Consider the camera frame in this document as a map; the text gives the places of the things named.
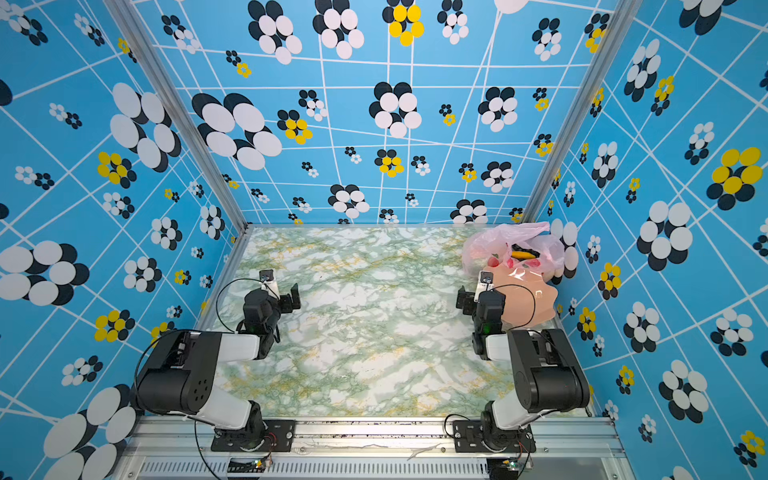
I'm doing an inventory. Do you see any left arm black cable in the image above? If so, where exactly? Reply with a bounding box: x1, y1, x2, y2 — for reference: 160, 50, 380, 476
214, 277, 268, 335

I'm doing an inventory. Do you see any pink translucent plastic bag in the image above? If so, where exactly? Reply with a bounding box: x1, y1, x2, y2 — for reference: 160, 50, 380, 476
462, 222, 566, 275

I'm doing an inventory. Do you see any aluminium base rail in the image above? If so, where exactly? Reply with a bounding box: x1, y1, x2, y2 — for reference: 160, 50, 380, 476
114, 417, 634, 479

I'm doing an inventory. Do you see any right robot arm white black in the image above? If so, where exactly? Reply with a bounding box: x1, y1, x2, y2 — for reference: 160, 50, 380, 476
444, 270, 590, 454

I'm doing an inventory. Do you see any yellow fake banana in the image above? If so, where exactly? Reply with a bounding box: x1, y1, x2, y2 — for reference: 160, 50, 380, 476
510, 251, 537, 260

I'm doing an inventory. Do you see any left aluminium corner post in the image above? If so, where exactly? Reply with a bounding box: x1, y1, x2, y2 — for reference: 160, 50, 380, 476
104, 1, 248, 235

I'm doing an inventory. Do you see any right aluminium corner post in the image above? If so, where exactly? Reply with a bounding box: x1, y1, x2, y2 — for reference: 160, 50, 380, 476
523, 0, 643, 223

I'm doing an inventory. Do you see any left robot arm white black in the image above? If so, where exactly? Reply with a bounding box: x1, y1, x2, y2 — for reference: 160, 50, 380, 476
133, 269, 301, 453

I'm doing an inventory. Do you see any peach scalloped plastic bowl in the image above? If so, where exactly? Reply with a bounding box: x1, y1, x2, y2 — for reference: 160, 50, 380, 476
487, 265, 558, 329

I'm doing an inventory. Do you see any left floor aluminium rail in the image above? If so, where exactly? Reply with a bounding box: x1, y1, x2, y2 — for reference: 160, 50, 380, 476
195, 224, 255, 331

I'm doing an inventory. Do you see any aluminium corner post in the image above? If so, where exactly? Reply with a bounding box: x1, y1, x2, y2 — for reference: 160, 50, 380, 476
104, 1, 248, 235
523, 0, 643, 223

